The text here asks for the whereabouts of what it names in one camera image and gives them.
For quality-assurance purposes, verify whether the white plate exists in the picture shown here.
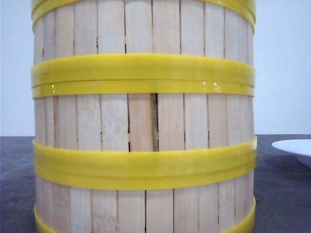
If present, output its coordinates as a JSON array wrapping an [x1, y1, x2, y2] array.
[[272, 139, 311, 169]]

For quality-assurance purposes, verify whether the front bamboo steamer drawer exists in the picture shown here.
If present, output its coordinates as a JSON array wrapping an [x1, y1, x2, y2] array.
[[35, 171, 255, 233]]

